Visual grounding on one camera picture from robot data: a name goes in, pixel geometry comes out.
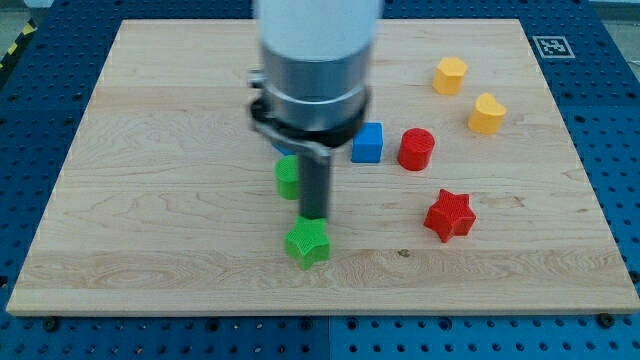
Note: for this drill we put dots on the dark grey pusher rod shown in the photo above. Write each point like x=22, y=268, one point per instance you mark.
x=313, y=187

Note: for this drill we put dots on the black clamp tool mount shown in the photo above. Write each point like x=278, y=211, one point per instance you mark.
x=310, y=128

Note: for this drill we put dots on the green cylinder block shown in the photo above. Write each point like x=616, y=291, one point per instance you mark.
x=286, y=176

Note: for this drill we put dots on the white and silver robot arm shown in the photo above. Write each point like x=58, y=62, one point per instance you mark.
x=313, y=84

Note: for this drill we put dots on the blue block behind arm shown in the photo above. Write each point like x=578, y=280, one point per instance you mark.
x=283, y=150

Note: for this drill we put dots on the blue cube block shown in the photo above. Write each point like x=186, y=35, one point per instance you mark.
x=368, y=144

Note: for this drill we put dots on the green star block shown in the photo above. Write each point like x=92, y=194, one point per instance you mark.
x=307, y=242

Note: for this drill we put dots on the red cylinder block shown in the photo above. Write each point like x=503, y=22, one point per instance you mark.
x=416, y=148

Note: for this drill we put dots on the yellow pentagon block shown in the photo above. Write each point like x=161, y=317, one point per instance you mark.
x=449, y=75

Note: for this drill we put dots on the red star block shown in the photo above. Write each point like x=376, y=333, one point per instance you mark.
x=450, y=215

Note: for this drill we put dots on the wooden board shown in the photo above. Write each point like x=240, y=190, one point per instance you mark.
x=166, y=203

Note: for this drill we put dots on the yellow heart block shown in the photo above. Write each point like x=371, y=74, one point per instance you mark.
x=487, y=115

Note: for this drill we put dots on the white fiducial marker tag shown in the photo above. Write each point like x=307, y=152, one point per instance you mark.
x=553, y=47

